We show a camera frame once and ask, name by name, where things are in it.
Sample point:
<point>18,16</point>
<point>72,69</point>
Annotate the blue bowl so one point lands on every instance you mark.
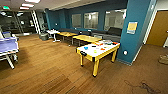
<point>86,48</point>

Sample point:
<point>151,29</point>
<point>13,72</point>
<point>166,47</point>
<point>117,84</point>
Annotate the yellow wooden table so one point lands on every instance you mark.
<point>67,33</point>
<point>87,38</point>

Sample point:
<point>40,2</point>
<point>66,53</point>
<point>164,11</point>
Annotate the green bowl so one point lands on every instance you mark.
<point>95,51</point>

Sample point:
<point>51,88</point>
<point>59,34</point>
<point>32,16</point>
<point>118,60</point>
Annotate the yellow air hockey table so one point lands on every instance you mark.
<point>96,55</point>

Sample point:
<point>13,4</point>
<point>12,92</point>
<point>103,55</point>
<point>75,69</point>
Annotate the interior glass window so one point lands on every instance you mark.
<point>76,20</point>
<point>91,20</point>
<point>115,20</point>

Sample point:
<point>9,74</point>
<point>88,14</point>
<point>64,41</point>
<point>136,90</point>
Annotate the dark sofa bench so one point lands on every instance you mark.
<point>110,35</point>

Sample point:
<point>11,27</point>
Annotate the red bowl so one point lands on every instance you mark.
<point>115,43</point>

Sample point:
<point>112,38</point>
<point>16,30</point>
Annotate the small white table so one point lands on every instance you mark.
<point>53,31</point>

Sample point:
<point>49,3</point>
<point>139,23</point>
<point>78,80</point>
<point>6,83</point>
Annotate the white pillar outlet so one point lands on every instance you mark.
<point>125,52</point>

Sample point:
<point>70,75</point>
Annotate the grey round ottoman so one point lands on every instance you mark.
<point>44,37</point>

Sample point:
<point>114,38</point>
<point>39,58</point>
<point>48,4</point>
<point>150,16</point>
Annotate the ceiling light panel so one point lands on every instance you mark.
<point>28,5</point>
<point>24,8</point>
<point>32,1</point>

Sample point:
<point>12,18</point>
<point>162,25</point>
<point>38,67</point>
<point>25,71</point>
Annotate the blue ping pong table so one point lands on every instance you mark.
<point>8,45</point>

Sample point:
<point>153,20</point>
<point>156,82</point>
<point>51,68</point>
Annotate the tall wooden door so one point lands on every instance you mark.
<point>158,28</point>

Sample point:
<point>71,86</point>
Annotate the green exit sign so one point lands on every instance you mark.
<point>6,7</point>

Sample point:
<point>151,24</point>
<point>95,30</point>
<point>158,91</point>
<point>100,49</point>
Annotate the yellow wall poster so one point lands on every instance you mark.
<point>132,28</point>

